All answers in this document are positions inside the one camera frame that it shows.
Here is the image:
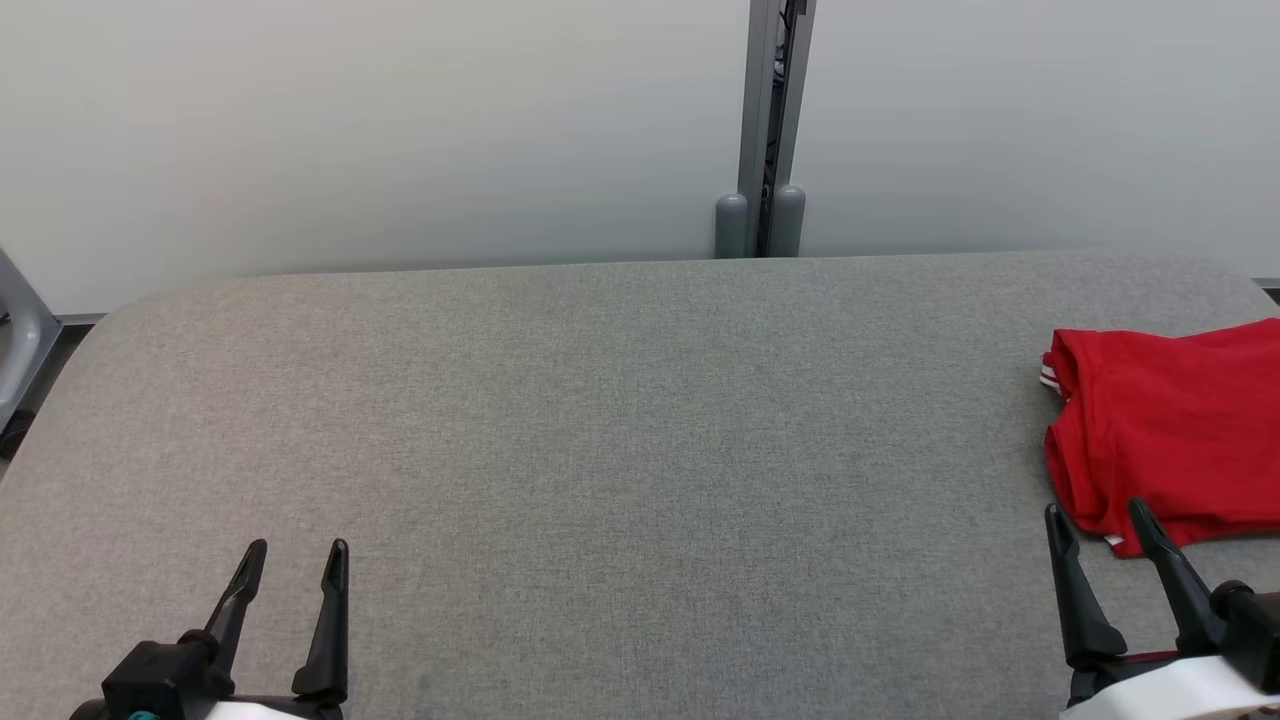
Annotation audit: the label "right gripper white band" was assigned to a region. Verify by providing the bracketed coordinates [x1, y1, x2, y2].
[1045, 497, 1280, 720]

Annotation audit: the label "grey metal leg with caster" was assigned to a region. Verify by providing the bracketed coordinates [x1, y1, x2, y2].
[0, 248, 63, 461]

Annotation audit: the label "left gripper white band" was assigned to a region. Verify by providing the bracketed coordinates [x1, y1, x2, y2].
[205, 538, 351, 720]

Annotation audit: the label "red basketball jersey white sleeves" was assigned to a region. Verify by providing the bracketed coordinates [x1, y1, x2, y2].
[1040, 318, 1280, 559]

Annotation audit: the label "grey partition post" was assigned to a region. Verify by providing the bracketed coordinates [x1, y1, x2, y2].
[714, 0, 818, 259]

